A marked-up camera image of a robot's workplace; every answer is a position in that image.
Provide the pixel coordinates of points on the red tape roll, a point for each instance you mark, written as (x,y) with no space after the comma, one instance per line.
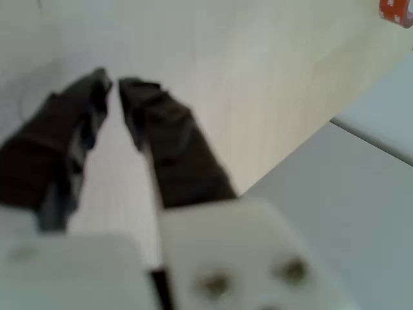
(392,9)

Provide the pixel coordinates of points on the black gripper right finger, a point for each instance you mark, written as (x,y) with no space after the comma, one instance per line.
(174,148)

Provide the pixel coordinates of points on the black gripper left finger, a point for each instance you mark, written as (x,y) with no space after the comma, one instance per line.
(48,145)

